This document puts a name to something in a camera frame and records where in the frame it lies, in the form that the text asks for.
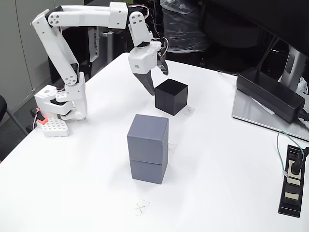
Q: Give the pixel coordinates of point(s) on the silver monitor stand base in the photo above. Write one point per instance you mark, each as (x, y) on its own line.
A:
(246, 111)

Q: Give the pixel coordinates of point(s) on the black monitor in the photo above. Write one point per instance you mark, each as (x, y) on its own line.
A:
(265, 14)

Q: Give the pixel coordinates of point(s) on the black computer box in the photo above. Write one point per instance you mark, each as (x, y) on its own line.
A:
(122, 42)

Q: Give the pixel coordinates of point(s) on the black chair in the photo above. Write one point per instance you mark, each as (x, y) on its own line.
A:
(2, 106)

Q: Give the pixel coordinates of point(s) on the orange connector clamp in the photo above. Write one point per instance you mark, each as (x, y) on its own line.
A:
(41, 119)

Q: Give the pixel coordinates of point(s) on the silver monitor stand neck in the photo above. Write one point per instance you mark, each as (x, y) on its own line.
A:
(292, 65)

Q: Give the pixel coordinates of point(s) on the black power adapter brick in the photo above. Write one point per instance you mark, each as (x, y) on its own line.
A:
(265, 91)

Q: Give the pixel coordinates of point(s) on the black plug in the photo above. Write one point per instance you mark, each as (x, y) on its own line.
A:
(295, 166)

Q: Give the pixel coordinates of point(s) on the grey post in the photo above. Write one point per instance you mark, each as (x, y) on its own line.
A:
(109, 46)

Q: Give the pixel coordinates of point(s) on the black cube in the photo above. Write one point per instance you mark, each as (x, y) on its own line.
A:
(169, 96)

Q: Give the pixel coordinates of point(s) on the grey cube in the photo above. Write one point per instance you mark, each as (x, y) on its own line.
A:
(146, 140)
(147, 172)

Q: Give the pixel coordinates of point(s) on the black power strip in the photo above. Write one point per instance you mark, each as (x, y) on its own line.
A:
(290, 200)

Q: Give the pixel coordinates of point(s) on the white perforated base plate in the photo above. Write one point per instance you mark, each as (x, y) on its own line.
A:
(55, 128)

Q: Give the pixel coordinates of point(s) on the crumpled clear plastic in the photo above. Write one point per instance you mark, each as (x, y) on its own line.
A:
(303, 85)

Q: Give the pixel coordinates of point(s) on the plastic wrapped black object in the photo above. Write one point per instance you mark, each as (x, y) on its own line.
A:
(186, 26)

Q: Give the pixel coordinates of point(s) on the silver computer tower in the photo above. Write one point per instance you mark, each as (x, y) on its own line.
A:
(94, 43)

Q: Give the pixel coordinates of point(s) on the clear tape with X mark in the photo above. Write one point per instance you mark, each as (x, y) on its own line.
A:
(189, 111)
(172, 149)
(140, 207)

